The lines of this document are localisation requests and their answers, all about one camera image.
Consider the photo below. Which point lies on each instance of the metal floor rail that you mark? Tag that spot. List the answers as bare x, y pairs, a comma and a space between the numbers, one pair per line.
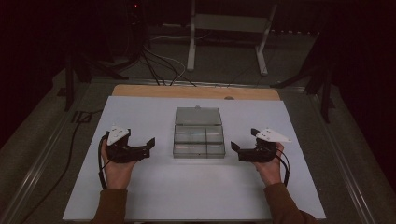
46, 152
339, 155

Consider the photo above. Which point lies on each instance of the person's left hand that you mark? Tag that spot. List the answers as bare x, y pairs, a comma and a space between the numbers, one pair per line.
117, 175

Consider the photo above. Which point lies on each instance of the black tripod stand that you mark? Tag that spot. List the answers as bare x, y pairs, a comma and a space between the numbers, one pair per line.
69, 90
326, 99

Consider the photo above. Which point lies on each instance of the person's right hand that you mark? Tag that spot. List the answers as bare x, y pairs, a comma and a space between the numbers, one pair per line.
271, 171

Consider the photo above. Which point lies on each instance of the white metal stand frame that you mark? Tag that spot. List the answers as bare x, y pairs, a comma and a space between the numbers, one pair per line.
191, 46

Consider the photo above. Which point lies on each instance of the clear plastic compartment box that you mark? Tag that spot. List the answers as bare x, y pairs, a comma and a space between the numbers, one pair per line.
198, 137

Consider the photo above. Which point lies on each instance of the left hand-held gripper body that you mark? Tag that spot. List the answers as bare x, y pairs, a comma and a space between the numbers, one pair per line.
124, 154

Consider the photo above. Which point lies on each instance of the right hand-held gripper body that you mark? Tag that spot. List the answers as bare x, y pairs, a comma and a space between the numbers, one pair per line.
258, 154

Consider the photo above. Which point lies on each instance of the white table mat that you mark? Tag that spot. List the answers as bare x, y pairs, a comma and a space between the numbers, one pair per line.
193, 186

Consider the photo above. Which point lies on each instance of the dark equipment rack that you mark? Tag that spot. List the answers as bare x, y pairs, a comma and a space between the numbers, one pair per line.
130, 31

